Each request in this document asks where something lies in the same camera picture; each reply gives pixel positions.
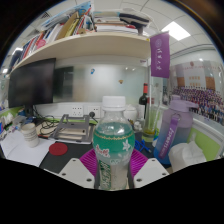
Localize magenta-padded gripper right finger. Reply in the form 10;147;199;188
127;148;170;189

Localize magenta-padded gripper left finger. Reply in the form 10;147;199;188
58;148;101;190

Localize green-label clear drink bottle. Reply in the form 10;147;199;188
92;95;136;191

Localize purple water jug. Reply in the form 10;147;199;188
153;94;199;165

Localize black desk mat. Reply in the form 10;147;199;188
39;141;98;174

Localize flat round red coaster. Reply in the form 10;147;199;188
48;142;69;157

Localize crumpled white tissue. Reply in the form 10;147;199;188
168;141;208;173

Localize clear green glass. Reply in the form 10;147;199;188
142;105;162;143

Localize white paper sheet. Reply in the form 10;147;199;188
0;129;56;168

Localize white paper cup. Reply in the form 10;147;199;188
20;122;40;148

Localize white ceramic jar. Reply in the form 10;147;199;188
123;104;139;123

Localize dark wine bottle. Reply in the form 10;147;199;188
138;83;150;119

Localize group photo poster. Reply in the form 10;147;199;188
169;59;224;126

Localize black computer monitor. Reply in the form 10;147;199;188
8;58;57;109

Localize purple hanging banner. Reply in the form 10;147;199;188
149;31;171;79

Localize beige shelf with books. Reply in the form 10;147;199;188
6;1;153;73

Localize rectangular ceiling light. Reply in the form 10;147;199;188
161;21;192;42

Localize coiled blue cable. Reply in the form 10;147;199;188
134;139;153;154

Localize tangled black cables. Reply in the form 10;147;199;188
33;106;61;138

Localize white wall socket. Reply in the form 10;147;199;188
70;105;84;118
87;105;102;118

